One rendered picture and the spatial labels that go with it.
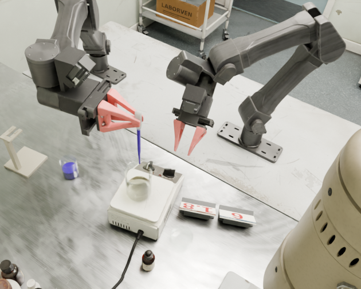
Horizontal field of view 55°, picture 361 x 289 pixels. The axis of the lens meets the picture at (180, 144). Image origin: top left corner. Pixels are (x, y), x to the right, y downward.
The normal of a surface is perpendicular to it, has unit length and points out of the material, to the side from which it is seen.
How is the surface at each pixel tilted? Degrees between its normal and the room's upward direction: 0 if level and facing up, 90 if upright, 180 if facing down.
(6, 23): 90
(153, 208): 0
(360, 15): 90
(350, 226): 90
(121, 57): 0
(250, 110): 60
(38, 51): 2
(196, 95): 40
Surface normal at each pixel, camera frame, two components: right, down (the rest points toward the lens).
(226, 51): -0.31, -0.58
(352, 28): -0.53, 0.60
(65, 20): 0.09, -0.53
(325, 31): 0.20, 0.73
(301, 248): -0.99, 0.01
